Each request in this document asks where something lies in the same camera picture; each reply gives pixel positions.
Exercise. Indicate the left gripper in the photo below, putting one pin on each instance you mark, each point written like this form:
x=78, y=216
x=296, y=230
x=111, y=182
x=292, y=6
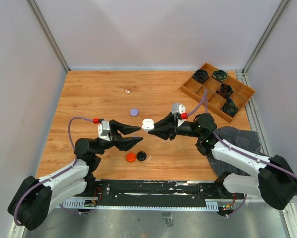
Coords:
x=122, y=143

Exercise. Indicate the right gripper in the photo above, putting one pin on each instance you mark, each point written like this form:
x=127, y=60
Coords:
x=168, y=131

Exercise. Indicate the white earbud case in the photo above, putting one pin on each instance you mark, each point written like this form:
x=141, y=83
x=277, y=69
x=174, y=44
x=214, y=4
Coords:
x=148, y=125

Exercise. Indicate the orange earbud case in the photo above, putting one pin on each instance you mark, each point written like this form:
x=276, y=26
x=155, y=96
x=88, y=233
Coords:
x=130, y=157

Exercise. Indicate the black earbud case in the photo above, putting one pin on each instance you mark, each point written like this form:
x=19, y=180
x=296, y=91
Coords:
x=141, y=156

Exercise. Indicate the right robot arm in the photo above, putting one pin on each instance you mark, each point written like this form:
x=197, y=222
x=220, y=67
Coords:
x=268, y=178

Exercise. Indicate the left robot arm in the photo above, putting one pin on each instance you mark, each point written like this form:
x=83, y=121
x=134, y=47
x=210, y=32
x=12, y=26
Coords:
x=37, y=197

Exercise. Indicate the dark rolled cloth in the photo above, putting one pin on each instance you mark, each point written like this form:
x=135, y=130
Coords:
x=225, y=91
x=220, y=76
x=230, y=108
x=200, y=76

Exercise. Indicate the wooden divided tray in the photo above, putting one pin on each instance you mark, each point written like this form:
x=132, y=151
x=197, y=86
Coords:
x=195, y=90

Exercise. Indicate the grey checked cloth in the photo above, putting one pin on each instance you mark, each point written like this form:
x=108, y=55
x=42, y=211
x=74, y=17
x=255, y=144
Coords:
x=244, y=139

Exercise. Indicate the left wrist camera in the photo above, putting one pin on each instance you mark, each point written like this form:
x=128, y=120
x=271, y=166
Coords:
x=104, y=130

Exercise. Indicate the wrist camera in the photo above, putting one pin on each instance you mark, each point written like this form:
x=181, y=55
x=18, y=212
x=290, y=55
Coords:
x=178, y=108
x=104, y=130

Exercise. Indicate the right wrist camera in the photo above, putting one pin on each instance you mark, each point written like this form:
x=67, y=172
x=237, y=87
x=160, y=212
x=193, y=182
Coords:
x=178, y=108

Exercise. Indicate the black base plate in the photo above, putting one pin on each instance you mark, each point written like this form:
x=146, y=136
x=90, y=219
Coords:
x=154, y=192

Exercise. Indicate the grey cable duct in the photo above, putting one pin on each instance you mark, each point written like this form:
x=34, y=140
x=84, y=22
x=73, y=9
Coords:
x=87, y=205

